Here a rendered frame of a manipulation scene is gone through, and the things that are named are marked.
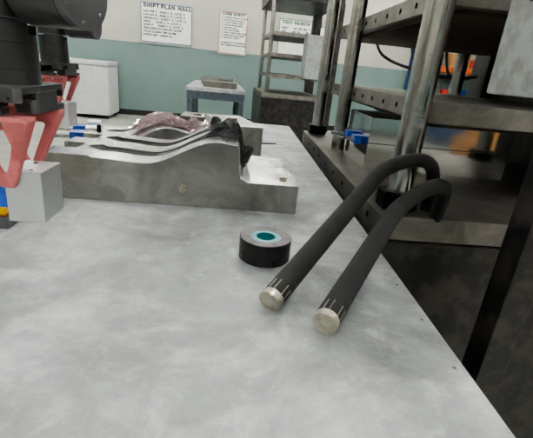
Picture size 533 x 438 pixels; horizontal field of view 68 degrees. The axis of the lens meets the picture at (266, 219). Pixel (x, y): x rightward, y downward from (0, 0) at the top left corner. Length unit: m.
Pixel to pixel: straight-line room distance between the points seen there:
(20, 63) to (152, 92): 7.76
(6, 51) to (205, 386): 0.35
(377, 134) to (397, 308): 0.91
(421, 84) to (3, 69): 0.77
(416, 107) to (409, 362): 0.63
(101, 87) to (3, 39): 7.06
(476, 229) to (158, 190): 0.73
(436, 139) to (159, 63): 7.06
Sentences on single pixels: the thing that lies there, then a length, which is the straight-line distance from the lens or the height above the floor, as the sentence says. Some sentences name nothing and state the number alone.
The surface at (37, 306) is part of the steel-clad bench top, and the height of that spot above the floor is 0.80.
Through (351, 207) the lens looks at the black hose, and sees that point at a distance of 0.65.
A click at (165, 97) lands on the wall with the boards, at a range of 8.17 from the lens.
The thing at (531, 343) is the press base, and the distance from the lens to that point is 1.33.
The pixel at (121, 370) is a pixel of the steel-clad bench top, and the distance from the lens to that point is 0.42.
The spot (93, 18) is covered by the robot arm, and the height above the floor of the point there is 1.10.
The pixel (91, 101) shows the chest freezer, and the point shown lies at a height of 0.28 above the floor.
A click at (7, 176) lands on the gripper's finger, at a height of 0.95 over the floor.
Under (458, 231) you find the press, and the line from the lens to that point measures 1.04.
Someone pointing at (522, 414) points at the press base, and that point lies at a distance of 1.50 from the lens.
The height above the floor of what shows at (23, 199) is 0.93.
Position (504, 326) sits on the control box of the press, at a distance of 0.97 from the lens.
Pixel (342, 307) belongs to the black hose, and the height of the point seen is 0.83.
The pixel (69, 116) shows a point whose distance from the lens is 1.02.
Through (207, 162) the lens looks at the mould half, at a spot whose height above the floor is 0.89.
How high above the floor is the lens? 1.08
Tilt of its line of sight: 21 degrees down
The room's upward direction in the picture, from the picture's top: 6 degrees clockwise
